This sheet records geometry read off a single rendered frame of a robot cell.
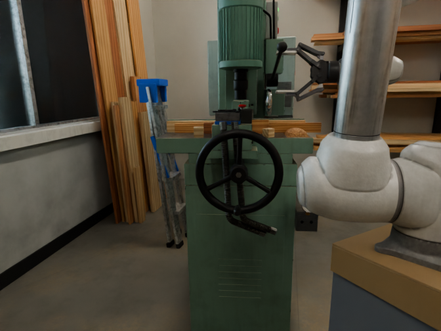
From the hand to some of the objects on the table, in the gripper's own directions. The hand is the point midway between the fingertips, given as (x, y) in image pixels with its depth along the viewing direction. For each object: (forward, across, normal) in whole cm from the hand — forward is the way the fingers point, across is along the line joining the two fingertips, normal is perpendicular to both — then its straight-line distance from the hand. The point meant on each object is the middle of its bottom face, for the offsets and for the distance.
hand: (279, 72), depth 109 cm
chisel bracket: (+14, -15, -21) cm, 29 cm away
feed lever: (0, -5, -27) cm, 28 cm away
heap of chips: (-8, -22, -12) cm, 26 cm away
